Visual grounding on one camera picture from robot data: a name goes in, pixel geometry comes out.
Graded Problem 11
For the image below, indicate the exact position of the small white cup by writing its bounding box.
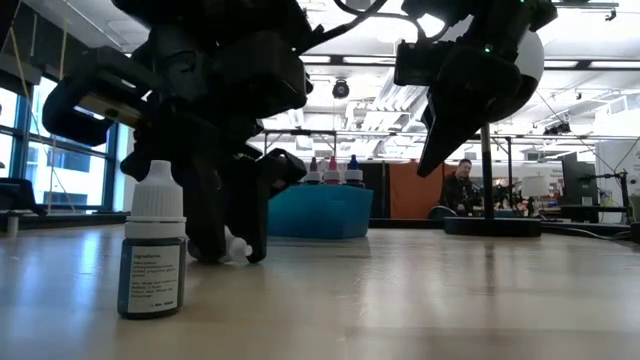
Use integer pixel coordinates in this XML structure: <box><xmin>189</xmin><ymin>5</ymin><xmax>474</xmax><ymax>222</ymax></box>
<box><xmin>4</xmin><ymin>210</ymin><xmax>21</xmax><ymax>239</ymax></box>

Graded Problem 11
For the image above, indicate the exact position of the dark office chair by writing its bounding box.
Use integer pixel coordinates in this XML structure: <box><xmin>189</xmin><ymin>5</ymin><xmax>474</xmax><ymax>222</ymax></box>
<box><xmin>0</xmin><ymin>178</ymin><xmax>49</xmax><ymax>217</ymax></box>

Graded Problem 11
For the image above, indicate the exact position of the black computer monitor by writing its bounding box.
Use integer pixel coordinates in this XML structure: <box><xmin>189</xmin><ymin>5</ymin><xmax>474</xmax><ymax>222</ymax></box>
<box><xmin>560</xmin><ymin>151</ymin><xmax>600</xmax><ymax>206</ymax></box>

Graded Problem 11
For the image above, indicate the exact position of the blue food coloring bottle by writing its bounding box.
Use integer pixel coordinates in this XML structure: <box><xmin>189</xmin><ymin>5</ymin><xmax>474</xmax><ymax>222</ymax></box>
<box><xmin>343</xmin><ymin>153</ymin><xmax>365</xmax><ymax>189</ymax></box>

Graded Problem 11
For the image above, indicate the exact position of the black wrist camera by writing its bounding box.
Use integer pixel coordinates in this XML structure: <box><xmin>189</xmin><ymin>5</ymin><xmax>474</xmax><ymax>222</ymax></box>
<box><xmin>42</xmin><ymin>46</ymin><xmax>164</xmax><ymax>147</ymax></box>
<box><xmin>393</xmin><ymin>39</ymin><xmax>454</xmax><ymax>87</ymax></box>

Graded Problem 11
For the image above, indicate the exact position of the orange partition panel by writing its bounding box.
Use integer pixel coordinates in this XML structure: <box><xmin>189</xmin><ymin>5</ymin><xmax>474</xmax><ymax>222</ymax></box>
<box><xmin>388</xmin><ymin>160</ymin><xmax>454</xmax><ymax>220</ymax></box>

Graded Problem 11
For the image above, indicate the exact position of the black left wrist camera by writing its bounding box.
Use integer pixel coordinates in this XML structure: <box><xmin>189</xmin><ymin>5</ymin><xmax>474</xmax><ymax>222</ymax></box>
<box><xmin>42</xmin><ymin>46</ymin><xmax>164</xmax><ymax>147</ymax></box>

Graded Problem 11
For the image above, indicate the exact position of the purple tip food coloring bottle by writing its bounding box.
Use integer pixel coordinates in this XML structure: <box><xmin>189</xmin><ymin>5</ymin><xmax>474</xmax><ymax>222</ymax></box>
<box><xmin>305</xmin><ymin>156</ymin><xmax>323</xmax><ymax>186</ymax></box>

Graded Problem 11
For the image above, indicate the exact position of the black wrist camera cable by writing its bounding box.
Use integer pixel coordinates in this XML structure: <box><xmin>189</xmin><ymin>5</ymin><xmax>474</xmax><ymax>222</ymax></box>
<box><xmin>298</xmin><ymin>0</ymin><xmax>391</xmax><ymax>54</ymax></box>

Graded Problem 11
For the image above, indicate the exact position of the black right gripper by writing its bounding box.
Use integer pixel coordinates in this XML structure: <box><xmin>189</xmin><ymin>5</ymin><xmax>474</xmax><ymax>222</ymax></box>
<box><xmin>417</xmin><ymin>29</ymin><xmax>532</xmax><ymax>179</ymax></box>

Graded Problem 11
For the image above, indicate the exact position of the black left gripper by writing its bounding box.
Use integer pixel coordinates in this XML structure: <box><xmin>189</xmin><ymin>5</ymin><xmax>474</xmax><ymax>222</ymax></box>
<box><xmin>119</xmin><ymin>29</ymin><xmax>309</xmax><ymax>265</ymax></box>

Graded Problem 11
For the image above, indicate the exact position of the ceiling light strip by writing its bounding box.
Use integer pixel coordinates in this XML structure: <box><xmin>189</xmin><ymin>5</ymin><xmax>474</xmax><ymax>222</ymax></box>
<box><xmin>299</xmin><ymin>53</ymin><xmax>640</xmax><ymax>70</ymax></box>

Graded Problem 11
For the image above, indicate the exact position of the blue plastic bin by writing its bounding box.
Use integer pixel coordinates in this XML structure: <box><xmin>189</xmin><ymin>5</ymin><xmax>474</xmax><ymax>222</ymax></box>
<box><xmin>266</xmin><ymin>184</ymin><xmax>374</xmax><ymax>240</ymax></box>

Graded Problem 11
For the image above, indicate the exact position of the dark labelled bottle white cap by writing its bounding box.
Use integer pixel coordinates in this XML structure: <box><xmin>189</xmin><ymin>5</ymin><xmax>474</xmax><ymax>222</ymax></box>
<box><xmin>117</xmin><ymin>159</ymin><xmax>188</xmax><ymax>320</ymax></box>
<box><xmin>187</xmin><ymin>225</ymin><xmax>254</xmax><ymax>265</ymax></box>

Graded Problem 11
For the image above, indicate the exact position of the blue window frame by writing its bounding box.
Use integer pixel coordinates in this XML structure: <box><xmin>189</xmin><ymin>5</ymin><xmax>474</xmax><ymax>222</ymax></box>
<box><xmin>0</xmin><ymin>74</ymin><xmax>129</xmax><ymax>214</ymax></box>

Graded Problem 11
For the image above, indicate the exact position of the person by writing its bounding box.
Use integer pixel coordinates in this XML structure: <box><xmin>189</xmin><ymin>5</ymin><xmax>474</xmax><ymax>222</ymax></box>
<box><xmin>438</xmin><ymin>158</ymin><xmax>484</xmax><ymax>217</ymax></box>

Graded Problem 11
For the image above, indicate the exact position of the white background sign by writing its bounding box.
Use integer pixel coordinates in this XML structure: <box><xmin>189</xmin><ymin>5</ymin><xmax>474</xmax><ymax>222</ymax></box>
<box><xmin>521</xmin><ymin>175</ymin><xmax>550</xmax><ymax>199</ymax></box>

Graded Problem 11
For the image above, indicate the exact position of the black metal frame rig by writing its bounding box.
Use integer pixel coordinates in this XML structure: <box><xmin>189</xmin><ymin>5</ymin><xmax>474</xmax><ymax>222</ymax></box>
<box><xmin>259</xmin><ymin>128</ymin><xmax>341</xmax><ymax>162</ymax></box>

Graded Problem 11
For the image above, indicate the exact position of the red food coloring bottle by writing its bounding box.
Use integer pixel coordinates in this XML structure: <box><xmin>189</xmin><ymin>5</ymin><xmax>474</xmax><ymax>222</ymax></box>
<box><xmin>322</xmin><ymin>155</ymin><xmax>342</xmax><ymax>186</ymax></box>

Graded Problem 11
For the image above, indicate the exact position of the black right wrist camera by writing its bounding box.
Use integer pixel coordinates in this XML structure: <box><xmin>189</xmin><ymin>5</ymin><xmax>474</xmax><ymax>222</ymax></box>
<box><xmin>393</xmin><ymin>39</ymin><xmax>454</xmax><ymax>87</ymax></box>

